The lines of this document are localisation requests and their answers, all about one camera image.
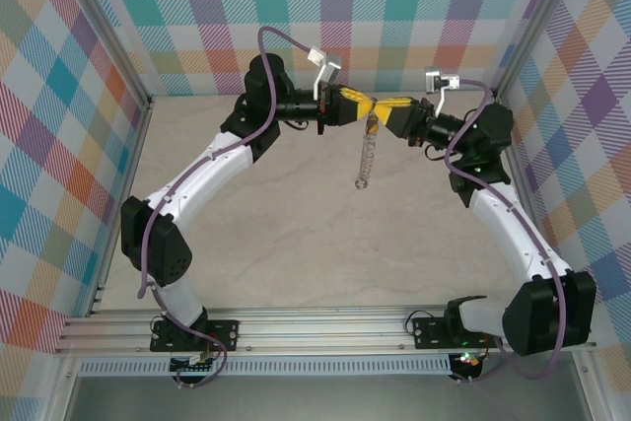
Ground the silver metal chain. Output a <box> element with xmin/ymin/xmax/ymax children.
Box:
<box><xmin>353</xmin><ymin>109</ymin><xmax>382</xmax><ymax>192</ymax></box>

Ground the small circuit board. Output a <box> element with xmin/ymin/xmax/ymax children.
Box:
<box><xmin>452</xmin><ymin>349</ymin><xmax>487</xmax><ymax>381</ymax></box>
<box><xmin>170</xmin><ymin>352</ymin><xmax>221</xmax><ymax>374</ymax></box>

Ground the grey metal bottom panel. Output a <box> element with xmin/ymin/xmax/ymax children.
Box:
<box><xmin>46</xmin><ymin>374</ymin><xmax>610</xmax><ymax>421</ymax></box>

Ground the aluminium corner post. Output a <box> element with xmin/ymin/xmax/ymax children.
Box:
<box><xmin>57</xmin><ymin>0</ymin><xmax>155</xmax><ymax>109</ymax></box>
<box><xmin>485</xmin><ymin>0</ymin><xmax>593</xmax><ymax>105</ymax></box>

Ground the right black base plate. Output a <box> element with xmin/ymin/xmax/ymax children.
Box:
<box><xmin>410</xmin><ymin>315</ymin><xmax>504</xmax><ymax>351</ymax></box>

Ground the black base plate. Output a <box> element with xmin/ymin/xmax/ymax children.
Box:
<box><xmin>410</xmin><ymin>315</ymin><xmax>504</xmax><ymax>351</ymax></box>
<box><xmin>149</xmin><ymin>319</ymin><xmax>242</xmax><ymax>354</ymax></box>

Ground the aluminium rail frame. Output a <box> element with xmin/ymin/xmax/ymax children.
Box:
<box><xmin>53</xmin><ymin>306</ymin><xmax>597</xmax><ymax>356</ymax></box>

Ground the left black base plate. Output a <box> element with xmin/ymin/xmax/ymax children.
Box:
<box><xmin>149</xmin><ymin>319</ymin><xmax>242</xmax><ymax>354</ymax></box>

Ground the white slotted cable duct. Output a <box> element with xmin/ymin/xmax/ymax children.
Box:
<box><xmin>78</xmin><ymin>354</ymin><xmax>453</xmax><ymax>377</ymax></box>

